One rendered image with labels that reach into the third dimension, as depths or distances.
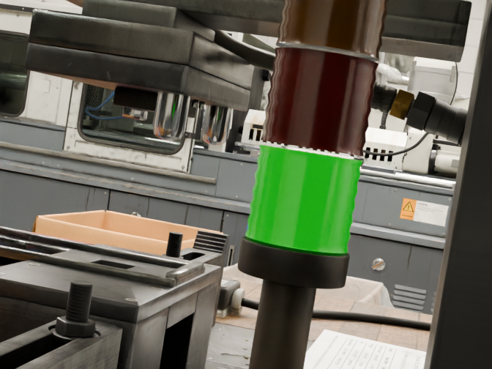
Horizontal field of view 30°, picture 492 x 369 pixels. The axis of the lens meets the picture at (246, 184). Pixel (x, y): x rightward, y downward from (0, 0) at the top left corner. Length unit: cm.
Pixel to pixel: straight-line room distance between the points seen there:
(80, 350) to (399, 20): 26
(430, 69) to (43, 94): 229
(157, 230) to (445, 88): 238
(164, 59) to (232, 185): 469
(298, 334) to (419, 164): 489
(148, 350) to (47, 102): 516
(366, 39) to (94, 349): 22
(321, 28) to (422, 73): 501
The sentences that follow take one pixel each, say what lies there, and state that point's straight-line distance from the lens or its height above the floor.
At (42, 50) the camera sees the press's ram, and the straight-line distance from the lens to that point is 56.
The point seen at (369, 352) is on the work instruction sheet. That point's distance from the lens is 89.
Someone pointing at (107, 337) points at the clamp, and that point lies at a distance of 48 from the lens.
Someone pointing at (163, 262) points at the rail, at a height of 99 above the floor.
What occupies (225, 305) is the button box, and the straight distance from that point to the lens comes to 94.
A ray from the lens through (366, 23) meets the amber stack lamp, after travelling 32.
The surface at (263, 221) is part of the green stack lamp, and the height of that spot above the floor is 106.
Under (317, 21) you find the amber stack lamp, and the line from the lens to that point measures 32.
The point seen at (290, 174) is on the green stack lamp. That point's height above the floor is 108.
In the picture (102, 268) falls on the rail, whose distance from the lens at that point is 60.
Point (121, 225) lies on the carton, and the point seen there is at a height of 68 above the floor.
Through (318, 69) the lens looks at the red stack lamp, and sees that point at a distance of 32.
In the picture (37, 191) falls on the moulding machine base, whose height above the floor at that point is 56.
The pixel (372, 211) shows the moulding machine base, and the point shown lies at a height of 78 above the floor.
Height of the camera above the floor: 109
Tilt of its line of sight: 3 degrees down
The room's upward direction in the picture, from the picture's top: 9 degrees clockwise
